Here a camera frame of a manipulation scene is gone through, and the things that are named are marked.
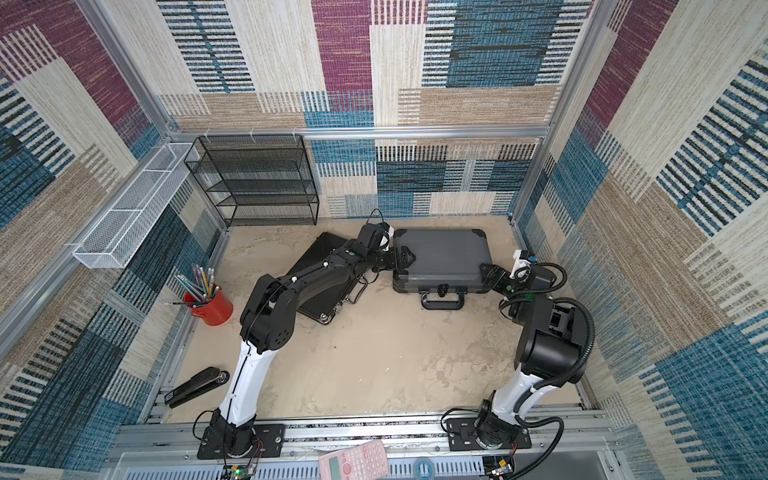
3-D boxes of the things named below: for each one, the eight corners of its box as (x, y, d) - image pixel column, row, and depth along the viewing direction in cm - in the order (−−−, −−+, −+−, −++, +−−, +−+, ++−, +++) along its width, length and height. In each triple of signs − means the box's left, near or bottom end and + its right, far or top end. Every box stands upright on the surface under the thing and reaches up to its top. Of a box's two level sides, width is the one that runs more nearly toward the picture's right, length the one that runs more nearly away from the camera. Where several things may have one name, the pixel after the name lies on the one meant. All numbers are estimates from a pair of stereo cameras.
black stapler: (173, 407, 81) (160, 402, 76) (172, 396, 83) (160, 390, 78) (230, 379, 85) (221, 373, 81) (228, 369, 87) (219, 362, 83)
